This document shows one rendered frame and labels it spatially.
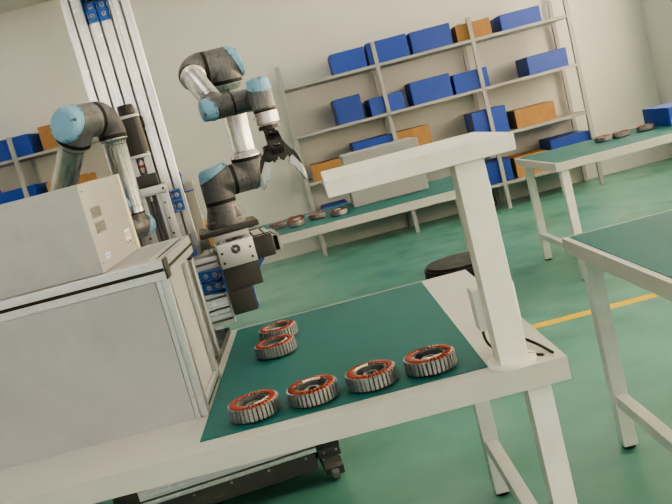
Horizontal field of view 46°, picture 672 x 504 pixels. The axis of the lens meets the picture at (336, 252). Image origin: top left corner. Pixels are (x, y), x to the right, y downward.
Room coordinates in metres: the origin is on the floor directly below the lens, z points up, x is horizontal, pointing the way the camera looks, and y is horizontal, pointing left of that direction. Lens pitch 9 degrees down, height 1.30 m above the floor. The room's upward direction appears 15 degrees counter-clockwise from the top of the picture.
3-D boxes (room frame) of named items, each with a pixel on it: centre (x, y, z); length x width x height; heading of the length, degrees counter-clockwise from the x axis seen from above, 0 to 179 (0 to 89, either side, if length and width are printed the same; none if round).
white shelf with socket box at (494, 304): (1.69, -0.20, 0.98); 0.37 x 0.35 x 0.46; 90
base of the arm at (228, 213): (3.06, 0.38, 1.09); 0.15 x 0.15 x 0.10
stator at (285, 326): (2.27, 0.22, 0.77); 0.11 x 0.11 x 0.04
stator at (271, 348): (2.10, 0.22, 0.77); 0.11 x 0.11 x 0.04
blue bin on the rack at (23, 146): (8.53, 2.93, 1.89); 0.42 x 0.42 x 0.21; 88
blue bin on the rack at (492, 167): (8.53, -1.82, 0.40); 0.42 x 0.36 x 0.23; 0
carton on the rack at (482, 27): (8.54, -1.93, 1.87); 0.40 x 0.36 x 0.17; 179
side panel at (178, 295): (1.87, 0.38, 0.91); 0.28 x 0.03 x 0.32; 0
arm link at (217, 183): (3.06, 0.37, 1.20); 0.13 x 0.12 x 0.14; 107
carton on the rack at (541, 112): (8.54, -2.37, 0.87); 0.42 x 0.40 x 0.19; 89
